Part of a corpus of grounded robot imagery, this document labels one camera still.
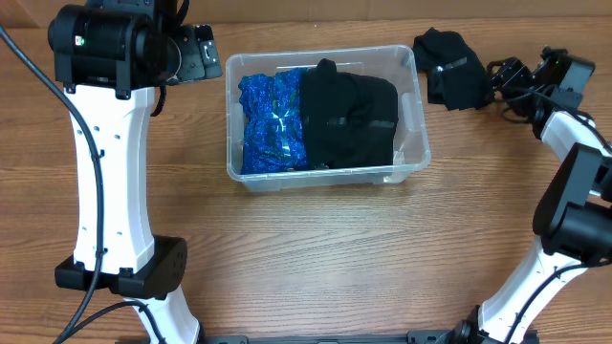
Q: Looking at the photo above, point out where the small black cloth top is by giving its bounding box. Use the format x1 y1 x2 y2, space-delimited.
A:
412 28 492 111

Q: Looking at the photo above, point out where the blue green sparkly cloth bundle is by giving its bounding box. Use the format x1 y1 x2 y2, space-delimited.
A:
238 68 309 175

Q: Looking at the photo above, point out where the large black cloth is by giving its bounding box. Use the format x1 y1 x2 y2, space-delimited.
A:
346 74 399 167

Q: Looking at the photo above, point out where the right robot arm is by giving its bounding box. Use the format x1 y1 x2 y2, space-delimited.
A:
439 47 611 343

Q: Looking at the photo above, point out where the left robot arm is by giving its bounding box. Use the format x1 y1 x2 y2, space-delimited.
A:
48 0 222 343

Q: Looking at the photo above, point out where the clear plastic storage bin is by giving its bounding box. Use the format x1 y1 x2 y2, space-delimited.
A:
225 45 431 192

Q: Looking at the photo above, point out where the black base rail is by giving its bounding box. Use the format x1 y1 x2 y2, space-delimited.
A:
197 330 454 344

